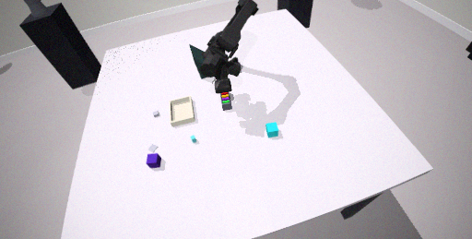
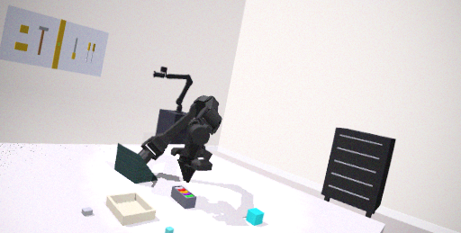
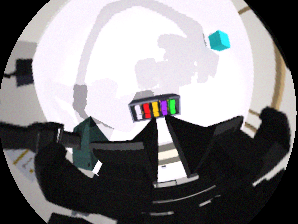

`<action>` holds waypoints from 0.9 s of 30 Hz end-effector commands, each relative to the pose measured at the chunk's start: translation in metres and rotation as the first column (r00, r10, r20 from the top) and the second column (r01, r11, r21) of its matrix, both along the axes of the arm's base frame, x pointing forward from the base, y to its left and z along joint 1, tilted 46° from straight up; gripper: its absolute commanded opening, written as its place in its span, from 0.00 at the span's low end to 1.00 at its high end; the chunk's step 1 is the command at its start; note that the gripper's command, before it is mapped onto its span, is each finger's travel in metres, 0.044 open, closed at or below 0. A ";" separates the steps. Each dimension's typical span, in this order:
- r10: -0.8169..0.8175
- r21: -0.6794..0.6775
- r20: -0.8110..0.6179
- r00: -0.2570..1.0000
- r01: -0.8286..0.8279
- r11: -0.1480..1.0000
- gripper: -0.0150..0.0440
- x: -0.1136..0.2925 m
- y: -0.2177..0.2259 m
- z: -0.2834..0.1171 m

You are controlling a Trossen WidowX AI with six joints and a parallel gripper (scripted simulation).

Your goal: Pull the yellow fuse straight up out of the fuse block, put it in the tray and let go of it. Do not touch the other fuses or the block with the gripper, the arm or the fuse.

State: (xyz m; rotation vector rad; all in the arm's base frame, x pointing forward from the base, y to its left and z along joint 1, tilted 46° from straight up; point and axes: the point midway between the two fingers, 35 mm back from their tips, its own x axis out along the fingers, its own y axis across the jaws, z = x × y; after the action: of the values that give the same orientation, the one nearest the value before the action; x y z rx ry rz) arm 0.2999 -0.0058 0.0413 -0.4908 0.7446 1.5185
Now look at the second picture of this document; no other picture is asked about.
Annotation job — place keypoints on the beige rectangular tray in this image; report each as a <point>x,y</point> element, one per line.
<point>130,208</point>

